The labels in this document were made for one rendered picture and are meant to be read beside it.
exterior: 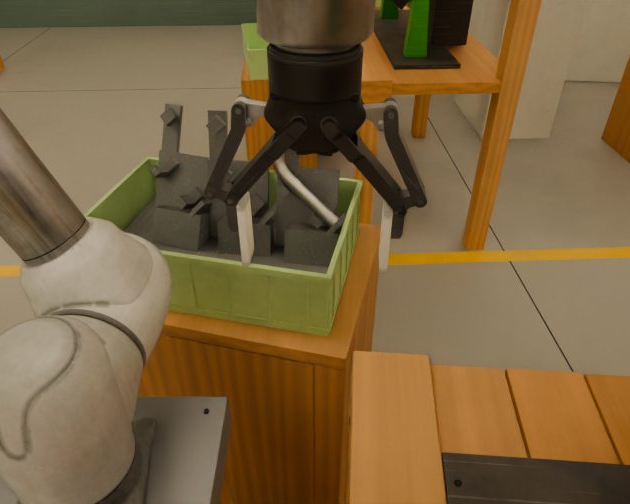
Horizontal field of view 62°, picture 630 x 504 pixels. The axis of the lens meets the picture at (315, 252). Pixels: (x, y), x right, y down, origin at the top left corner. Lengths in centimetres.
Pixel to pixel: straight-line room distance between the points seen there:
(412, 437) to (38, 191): 65
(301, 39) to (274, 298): 80
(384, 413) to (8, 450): 54
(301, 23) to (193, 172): 103
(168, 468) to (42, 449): 23
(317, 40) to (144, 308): 52
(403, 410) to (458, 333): 148
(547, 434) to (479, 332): 145
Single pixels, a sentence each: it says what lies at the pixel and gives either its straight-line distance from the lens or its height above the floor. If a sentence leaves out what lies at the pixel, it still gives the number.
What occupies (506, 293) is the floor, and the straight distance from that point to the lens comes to 264.
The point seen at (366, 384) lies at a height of 90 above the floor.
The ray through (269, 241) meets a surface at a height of 89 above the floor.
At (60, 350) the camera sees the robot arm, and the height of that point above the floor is 119.
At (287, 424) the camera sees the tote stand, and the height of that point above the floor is 52.
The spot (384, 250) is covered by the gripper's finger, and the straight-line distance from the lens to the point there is 51.
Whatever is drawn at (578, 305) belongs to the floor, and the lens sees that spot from 270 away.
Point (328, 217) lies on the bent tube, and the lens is 123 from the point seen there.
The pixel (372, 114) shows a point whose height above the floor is 146.
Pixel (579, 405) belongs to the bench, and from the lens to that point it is 104.
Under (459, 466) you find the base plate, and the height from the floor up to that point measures 90.
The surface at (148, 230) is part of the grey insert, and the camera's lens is 145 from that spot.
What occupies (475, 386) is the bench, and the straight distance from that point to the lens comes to 100.
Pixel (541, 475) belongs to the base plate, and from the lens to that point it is 91.
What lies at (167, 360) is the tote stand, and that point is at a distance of 134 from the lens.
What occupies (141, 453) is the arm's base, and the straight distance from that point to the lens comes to 85.
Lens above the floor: 163
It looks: 36 degrees down
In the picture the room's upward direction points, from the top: straight up
